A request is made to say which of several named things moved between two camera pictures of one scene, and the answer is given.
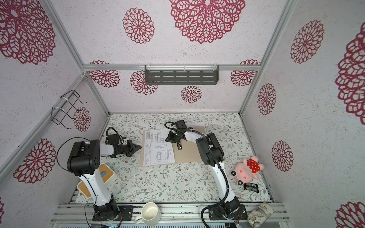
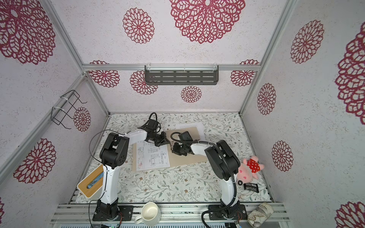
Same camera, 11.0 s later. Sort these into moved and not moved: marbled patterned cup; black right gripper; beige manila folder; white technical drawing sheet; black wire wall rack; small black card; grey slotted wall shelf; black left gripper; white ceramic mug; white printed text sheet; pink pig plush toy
Moved: black left gripper; white technical drawing sheet; beige manila folder; black right gripper
Not moved: white ceramic mug; marbled patterned cup; grey slotted wall shelf; pink pig plush toy; black wire wall rack; white printed text sheet; small black card
